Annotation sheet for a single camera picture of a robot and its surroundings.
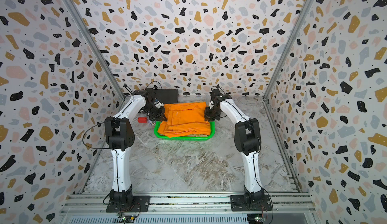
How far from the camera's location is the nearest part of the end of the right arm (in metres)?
0.76

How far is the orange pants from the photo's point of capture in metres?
0.89

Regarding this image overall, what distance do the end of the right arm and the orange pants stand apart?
0.02m
